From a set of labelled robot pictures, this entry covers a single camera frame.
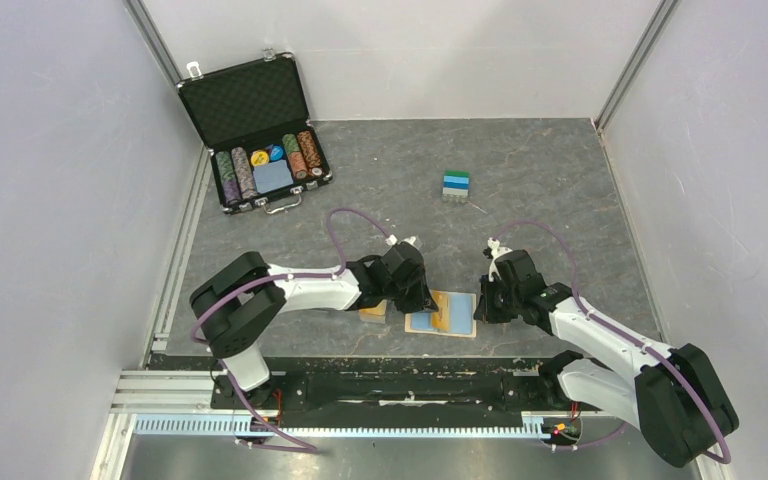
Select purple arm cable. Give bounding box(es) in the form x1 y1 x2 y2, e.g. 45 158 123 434
189 207 399 454
489 219 733 465

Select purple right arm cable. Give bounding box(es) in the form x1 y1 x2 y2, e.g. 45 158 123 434
489 219 733 465

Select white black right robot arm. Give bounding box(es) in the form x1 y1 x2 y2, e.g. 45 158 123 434
474 246 740 467

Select white toothed cable rail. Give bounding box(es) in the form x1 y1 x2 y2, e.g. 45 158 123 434
133 413 548 440

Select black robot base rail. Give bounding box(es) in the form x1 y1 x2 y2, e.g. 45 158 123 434
148 354 604 432

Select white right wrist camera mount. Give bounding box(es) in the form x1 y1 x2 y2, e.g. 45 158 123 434
482 237 512 278

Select blue green block stack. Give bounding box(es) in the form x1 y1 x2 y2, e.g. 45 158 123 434
442 170 471 202

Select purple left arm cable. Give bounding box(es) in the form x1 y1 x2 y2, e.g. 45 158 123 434
189 207 399 454

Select black poker chip case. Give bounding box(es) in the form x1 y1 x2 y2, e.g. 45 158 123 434
176 49 333 215

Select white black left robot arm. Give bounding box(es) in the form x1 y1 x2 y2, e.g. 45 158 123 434
189 241 438 408

